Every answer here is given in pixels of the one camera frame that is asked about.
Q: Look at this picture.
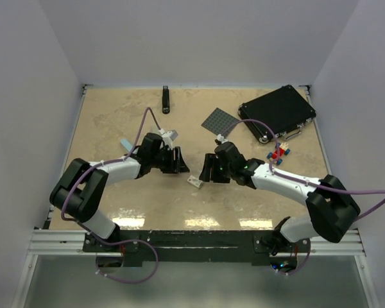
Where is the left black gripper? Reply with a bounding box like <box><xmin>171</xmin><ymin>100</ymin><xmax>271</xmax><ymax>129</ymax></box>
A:
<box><xmin>150</xmin><ymin>146</ymin><xmax>189</xmax><ymax>174</ymax></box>

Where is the light blue stapler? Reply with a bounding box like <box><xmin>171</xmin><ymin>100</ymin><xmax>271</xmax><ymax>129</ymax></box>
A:
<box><xmin>120</xmin><ymin>139</ymin><xmax>133</xmax><ymax>153</ymax></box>

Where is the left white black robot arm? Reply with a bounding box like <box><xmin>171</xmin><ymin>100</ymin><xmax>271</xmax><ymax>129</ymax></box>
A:
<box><xmin>49</xmin><ymin>133</ymin><xmax>190</xmax><ymax>252</ymax></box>

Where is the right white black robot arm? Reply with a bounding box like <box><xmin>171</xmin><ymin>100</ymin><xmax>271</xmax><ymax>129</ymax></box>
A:
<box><xmin>199</xmin><ymin>142</ymin><xmax>361</xmax><ymax>252</ymax></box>

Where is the black stapler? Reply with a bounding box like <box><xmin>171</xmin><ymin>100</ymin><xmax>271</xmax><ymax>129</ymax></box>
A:
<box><xmin>162</xmin><ymin>85</ymin><xmax>171</xmax><ymax>114</ymax></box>

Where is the grey lego baseplate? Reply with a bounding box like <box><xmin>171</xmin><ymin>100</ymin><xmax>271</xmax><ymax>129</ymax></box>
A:
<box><xmin>201</xmin><ymin>108</ymin><xmax>239</xmax><ymax>137</ymax></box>

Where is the red blue lego car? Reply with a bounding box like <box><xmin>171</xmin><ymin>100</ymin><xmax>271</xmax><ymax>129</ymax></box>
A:
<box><xmin>267</xmin><ymin>142</ymin><xmax>291</xmax><ymax>166</ymax></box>

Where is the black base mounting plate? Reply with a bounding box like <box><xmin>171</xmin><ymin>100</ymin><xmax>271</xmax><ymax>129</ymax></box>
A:
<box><xmin>83</xmin><ymin>230</ymin><xmax>311</xmax><ymax>269</ymax></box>

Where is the black carrying case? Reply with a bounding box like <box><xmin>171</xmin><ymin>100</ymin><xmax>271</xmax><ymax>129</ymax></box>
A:
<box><xmin>238</xmin><ymin>85</ymin><xmax>316</xmax><ymax>144</ymax></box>

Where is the aluminium front rail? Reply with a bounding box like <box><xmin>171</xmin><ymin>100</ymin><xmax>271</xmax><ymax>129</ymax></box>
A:
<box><xmin>28</xmin><ymin>230</ymin><xmax>366</xmax><ymax>256</ymax></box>

